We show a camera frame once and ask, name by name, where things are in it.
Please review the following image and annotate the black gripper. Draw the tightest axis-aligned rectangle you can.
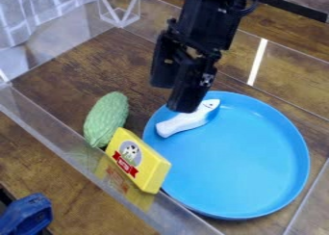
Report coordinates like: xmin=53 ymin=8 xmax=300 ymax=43
xmin=151 ymin=0 xmax=244 ymax=113

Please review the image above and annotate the yellow butter brick toy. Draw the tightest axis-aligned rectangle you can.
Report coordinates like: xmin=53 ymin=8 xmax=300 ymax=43
xmin=105 ymin=127 xmax=171 ymax=194

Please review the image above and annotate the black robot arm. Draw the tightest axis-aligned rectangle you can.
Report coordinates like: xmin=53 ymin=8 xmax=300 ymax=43
xmin=151 ymin=0 xmax=249 ymax=113

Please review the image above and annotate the blue round tray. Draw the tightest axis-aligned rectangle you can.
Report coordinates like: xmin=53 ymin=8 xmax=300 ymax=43
xmin=143 ymin=91 xmax=311 ymax=220

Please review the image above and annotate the green bitter gourd toy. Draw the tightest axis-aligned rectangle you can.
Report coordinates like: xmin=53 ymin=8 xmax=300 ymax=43
xmin=84 ymin=91 xmax=128 ymax=147

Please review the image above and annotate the grey checked cloth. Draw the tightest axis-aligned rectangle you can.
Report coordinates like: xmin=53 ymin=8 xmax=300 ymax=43
xmin=0 ymin=0 xmax=95 ymax=51

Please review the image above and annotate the blue clamp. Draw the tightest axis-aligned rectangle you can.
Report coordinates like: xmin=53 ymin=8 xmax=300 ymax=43
xmin=0 ymin=193 xmax=53 ymax=235

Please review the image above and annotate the clear acrylic corner bracket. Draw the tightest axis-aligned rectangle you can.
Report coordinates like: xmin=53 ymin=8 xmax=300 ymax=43
xmin=97 ymin=0 xmax=140 ymax=29

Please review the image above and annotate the black cable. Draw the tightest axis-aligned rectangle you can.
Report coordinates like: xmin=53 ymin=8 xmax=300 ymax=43
xmin=237 ymin=0 xmax=261 ymax=18

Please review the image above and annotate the clear acrylic enclosure wall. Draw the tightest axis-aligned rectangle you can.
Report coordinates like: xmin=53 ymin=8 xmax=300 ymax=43
xmin=0 ymin=0 xmax=329 ymax=235

